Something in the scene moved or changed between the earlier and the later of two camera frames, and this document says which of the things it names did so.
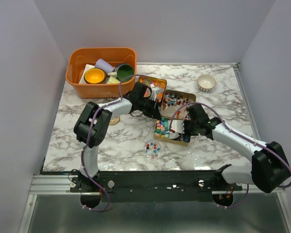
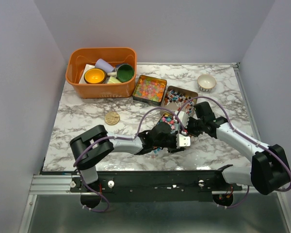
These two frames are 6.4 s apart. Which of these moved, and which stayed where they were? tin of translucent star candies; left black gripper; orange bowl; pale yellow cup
Moved: left black gripper
Stayed: pale yellow cup; tin of translucent star candies; orange bowl
